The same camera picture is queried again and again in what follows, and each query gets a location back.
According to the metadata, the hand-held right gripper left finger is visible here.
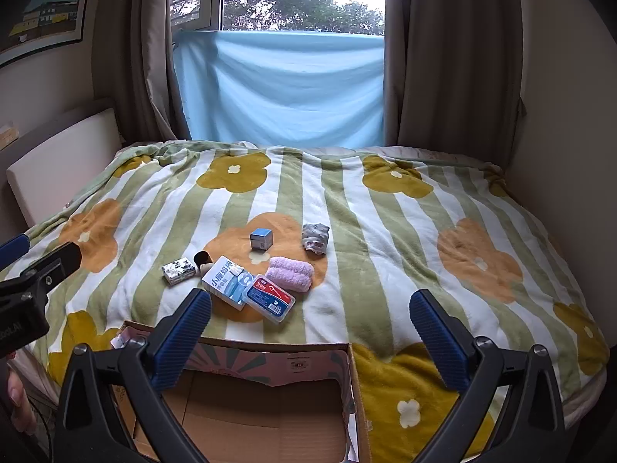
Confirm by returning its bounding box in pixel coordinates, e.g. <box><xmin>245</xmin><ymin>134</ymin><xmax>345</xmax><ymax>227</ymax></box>
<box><xmin>53</xmin><ymin>288</ymin><xmax>213</xmax><ymax>463</ymax></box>

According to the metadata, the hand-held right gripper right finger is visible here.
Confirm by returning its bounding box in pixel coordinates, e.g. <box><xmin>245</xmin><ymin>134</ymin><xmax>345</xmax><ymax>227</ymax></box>
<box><xmin>409</xmin><ymin>288</ymin><xmax>567</xmax><ymax>463</ymax></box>

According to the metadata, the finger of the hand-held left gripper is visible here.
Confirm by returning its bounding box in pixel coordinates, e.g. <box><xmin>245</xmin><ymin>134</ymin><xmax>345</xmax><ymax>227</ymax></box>
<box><xmin>0</xmin><ymin>233</ymin><xmax>30</xmax><ymax>266</ymax></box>
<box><xmin>0</xmin><ymin>242</ymin><xmax>83</xmax><ymax>302</ymax></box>

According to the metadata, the silver patterned packet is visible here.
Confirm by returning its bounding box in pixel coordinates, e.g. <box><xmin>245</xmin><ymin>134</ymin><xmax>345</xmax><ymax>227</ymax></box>
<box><xmin>161</xmin><ymin>258</ymin><xmax>197</xmax><ymax>286</ymax></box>

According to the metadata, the blue and white carton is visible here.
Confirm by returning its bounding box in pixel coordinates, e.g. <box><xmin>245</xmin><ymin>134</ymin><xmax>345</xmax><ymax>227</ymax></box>
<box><xmin>201</xmin><ymin>257</ymin><xmax>254</xmax><ymax>310</ymax></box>

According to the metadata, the clear plastic case red label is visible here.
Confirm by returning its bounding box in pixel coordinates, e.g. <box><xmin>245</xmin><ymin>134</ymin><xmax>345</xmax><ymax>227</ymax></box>
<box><xmin>242</xmin><ymin>272</ymin><xmax>296</xmax><ymax>323</ymax></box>

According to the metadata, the cardboard box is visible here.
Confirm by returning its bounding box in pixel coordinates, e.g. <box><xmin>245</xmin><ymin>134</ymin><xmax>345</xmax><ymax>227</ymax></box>
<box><xmin>108</xmin><ymin>319</ymin><xmax>372</xmax><ymax>463</ymax></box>

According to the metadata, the pink towel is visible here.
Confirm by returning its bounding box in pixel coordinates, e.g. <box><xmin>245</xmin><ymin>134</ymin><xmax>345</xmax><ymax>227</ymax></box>
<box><xmin>266</xmin><ymin>255</ymin><xmax>313</xmax><ymax>293</ymax></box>

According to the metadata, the small blue cube box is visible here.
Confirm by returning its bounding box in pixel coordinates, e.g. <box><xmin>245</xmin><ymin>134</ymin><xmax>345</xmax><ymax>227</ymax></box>
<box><xmin>249</xmin><ymin>226</ymin><xmax>275</xmax><ymax>252</ymax></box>

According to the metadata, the grey white pouch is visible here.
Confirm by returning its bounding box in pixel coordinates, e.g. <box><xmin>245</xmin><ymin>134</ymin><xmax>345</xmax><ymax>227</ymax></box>
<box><xmin>301</xmin><ymin>223</ymin><xmax>330</xmax><ymax>255</ymax></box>

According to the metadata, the person's left hand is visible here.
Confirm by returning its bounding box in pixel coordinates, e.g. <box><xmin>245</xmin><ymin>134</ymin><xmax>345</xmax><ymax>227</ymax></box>
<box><xmin>7</xmin><ymin>347</ymin><xmax>38</xmax><ymax>437</ymax></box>

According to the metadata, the white padded headboard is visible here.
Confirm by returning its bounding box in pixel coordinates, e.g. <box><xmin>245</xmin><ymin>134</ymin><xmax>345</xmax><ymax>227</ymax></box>
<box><xmin>6</xmin><ymin>106</ymin><xmax>123</xmax><ymax>225</ymax></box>

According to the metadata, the striped floral blanket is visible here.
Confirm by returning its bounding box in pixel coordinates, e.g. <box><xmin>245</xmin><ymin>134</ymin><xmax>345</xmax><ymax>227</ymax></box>
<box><xmin>29</xmin><ymin>140</ymin><xmax>610</xmax><ymax>459</ymax></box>

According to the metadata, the brown curtain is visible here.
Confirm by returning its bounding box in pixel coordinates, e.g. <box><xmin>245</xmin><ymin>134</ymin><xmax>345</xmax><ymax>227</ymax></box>
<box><xmin>383</xmin><ymin>0</ymin><xmax>526</xmax><ymax>169</ymax></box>
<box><xmin>94</xmin><ymin>0</ymin><xmax>191</xmax><ymax>148</ymax></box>

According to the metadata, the light blue hanging cloth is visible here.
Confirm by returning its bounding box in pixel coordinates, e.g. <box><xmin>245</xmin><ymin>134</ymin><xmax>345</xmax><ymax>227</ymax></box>
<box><xmin>171</xmin><ymin>29</ymin><xmax>386</xmax><ymax>148</ymax></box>

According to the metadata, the wall poster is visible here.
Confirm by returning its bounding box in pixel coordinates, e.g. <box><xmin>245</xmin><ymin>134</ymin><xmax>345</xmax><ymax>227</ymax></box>
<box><xmin>0</xmin><ymin>0</ymin><xmax>96</xmax><ymax>68</ymax></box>

